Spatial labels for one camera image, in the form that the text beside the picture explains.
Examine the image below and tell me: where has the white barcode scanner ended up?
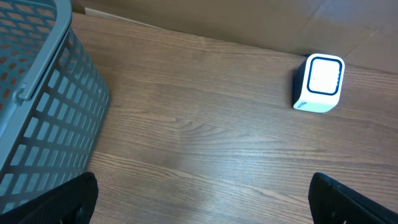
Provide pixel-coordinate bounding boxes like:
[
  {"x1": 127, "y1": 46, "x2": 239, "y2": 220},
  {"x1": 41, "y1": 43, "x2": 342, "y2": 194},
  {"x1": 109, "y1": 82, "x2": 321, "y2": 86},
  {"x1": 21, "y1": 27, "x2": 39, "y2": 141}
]
[{"x1": 292, "y1": 54, "x2": 345, "y2": 113}]

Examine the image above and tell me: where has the grey plastic mesh basket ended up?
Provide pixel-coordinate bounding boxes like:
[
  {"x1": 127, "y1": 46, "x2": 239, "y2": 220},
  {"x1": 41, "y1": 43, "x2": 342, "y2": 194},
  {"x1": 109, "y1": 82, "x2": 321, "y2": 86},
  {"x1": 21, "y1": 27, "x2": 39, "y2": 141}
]
[{"x1": 1, "y1": 0, "x2": 110, "y2": 213}]

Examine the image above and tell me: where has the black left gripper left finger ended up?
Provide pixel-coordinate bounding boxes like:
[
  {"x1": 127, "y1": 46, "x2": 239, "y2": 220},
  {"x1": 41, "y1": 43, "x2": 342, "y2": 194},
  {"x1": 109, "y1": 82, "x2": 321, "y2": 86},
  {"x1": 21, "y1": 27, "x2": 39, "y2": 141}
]
[{"x1": 1, "y1": 172, "x2": 99, "y2": 224}]

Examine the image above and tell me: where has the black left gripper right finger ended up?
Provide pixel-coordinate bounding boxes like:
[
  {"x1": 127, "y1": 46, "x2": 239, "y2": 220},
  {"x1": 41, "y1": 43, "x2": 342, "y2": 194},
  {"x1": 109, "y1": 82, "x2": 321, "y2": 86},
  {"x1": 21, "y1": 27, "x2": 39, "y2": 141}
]
[{"x1": 308, "y1": 172, "x2": 397, "y2": 224}]

